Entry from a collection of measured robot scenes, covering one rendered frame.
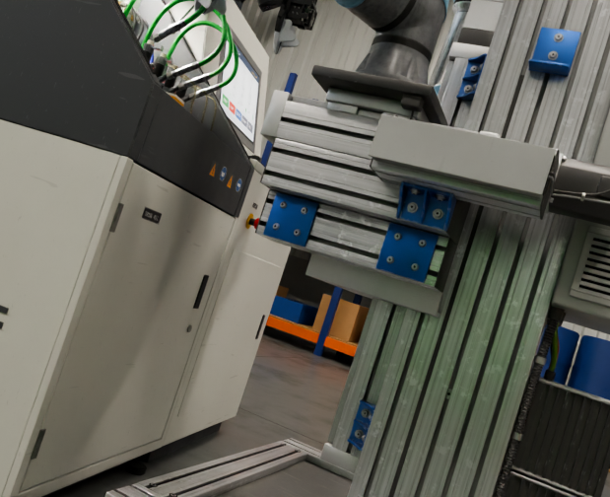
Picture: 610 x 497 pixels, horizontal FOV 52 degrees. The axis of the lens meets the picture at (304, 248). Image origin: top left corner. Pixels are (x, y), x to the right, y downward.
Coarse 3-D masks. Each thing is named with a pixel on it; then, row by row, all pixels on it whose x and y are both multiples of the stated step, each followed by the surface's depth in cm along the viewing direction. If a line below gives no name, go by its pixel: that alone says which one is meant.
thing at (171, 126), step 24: (168, 96) 132; (168, 120) 135; (192, 120) 146; (144, 144) 129; (168, 144) 138; (192, 144) 149; (216, 144) 162; (144, 168) 135; (168, 168) 141; (192, 168) 153; (240, 168) 182; (192, 192) 157; (216, 192) 171; (240, 192) 188
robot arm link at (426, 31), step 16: (416, 0) 112; (432, 0) 114; (448, 0) 118; (400, 16) 112; (416, 16) 113; (432, 16) 115; (384, 32) 115; (400, 32) 114; (416, 32) 114; (432, 32) 116; (432, 48) 117
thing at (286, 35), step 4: (284, 20) 169; (288, 20) 170; (284, 24) 170; (288, 24) 170; (284, 28) 170; (288, 28) 169; (276, 32) 169; (280, 32) 169; (284, 32) 170; (288, 32) 169; (292, 32) 169; (276, 36) 169; (280, 36) 170; (284, 36) 170; (288, 36) 169; (292, 36) 169; (296, 36) 169; (276, 40) 170; (280, 40) 170; (284, 40) 170; (288, 40) 169; (292, 40) 169; (276, 44) 170; (276, 48) 170; (276, 52) 171
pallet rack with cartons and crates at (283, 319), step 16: (288, 80) 745; (272, 144) 738; (288, 288) 771; (336, 288) 680; (288, 304) 718; (304, 304) 740; (320, 304) 700; (336, 304) 677; (352, 304) 688; (272, 320) 700; (288, 320) 701; (304, 320) 725; (320, 320) 697; (336, 320) 691; (352, 320) 685; (304, 336) 684; (320, 336) 677; (336, 336) 688; (352, 336) 693; (320, 352) 674; (336, 352) 751; (352, 352) 663
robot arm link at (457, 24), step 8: (456, 0) 180; (464, 0) 177; (456, 8) 180; (464, 8) 178; (456, 16) 179; (464, 16) 177; (456, 24) 178; (448, 32) 180; (456, 32) 177; (448, 40) 178; (456, 40) 177; (448, 48) 177; (440, 56) 179; (448, 56) 177; (440, 64) 178; (440, 72) 177; (432, 80) 178; (440, 80) 176
